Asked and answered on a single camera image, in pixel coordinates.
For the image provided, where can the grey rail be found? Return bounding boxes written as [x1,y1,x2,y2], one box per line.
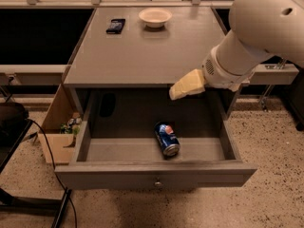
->
[250,64,299,85]
[0,65,69,86]

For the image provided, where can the snack items in box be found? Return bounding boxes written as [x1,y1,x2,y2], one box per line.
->
[60,117,82,135]

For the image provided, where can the open cardboard box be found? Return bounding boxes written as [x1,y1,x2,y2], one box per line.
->
[38,85,80,164]

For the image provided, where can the black stand base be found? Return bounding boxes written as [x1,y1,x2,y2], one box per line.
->
[0,189,71,228]

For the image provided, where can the black cable on floor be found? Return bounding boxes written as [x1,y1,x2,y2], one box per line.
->
[26,118,79,228]

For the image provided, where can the dark blue snack packet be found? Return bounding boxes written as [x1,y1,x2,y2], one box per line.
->
[106,18,125,34]

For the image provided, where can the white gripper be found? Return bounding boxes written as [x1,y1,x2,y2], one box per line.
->
[169,46,254,100]

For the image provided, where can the blue pepsi can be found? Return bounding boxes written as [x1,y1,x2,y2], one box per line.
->
[154,122,181,157]

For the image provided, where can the grey rail right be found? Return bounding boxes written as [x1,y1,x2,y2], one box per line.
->
[250,64,299,85]

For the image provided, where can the grey rail left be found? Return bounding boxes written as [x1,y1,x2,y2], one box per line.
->
[0,65,69,86]

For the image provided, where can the open grey top drawer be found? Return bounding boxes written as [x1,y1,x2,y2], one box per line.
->
[55,88,257,189]

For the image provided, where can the white bowl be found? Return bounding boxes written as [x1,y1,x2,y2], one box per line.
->
[139,8,172,29]

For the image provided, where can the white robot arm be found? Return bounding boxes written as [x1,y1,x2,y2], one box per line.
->
[169,0,304,100]

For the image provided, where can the round metal drawer knob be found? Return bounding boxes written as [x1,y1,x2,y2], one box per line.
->
[154,181,162,188]

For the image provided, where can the black chair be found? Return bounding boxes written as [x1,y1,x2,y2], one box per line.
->
[0,102,31,172]

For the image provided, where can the grey cabinet counter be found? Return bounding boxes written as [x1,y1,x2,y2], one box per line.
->
[63,6,251,120]

